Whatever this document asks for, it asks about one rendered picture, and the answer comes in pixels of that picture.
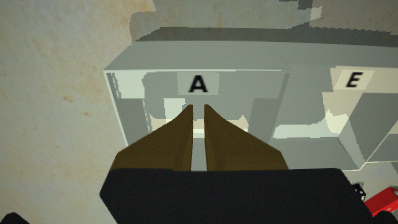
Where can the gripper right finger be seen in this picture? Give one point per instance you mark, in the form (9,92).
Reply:
(236,149)

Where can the red nine-volt battery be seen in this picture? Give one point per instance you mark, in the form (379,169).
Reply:
(385,200)

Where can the grey three-compartment bin rack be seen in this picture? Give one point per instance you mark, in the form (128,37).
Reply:
(341,104)

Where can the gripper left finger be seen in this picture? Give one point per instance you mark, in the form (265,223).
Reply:
(162,148)

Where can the black die with white pips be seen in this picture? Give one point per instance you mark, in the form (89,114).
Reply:
(360,191)

